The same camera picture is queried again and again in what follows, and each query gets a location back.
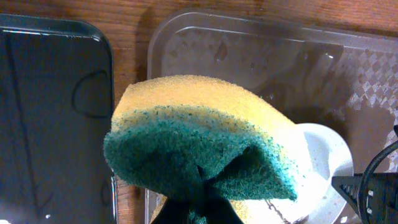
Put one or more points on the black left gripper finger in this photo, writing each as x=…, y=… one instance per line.
x=212, y=206

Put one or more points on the large clear brown tray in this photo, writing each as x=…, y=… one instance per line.
x=344, y=80

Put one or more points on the white plate with black smear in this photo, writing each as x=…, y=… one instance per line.
x=318, y=201

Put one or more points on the small black tray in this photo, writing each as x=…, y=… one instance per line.
x=57, y=98

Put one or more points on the green and yellow sponge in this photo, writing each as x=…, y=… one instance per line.
x=178, y=135

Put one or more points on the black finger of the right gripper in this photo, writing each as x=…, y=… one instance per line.
x=373, y=202

